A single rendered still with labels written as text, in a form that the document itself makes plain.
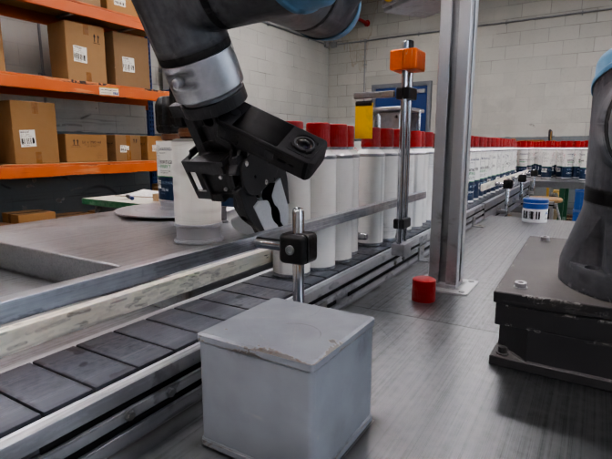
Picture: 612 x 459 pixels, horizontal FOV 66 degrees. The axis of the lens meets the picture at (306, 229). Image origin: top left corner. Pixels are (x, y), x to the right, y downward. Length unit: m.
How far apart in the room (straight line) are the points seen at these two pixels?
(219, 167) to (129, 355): 0.22
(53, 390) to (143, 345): 0.09
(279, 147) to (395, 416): 0.27
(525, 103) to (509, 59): 0.73
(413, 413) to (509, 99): 8.08
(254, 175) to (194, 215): 0.34
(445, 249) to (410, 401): 0.38
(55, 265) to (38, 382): 0.49
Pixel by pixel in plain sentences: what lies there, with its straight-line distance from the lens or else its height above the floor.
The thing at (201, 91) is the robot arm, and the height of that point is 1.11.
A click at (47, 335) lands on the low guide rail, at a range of 0.45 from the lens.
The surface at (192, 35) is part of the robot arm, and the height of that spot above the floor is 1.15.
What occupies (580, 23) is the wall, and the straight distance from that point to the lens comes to 8.48.
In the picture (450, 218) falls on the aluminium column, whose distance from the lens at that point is 0.76.
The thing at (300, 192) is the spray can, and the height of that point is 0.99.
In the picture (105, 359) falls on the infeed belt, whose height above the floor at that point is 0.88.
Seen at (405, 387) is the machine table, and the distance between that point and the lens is 0.48.
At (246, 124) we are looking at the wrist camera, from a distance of 0.50.
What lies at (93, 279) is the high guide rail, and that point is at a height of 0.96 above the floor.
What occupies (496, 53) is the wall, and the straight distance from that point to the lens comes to 8.57.
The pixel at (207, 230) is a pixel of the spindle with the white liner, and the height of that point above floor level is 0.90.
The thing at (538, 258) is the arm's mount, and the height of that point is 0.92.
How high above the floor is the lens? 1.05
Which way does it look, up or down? 10 degrees down
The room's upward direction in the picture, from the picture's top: straight up
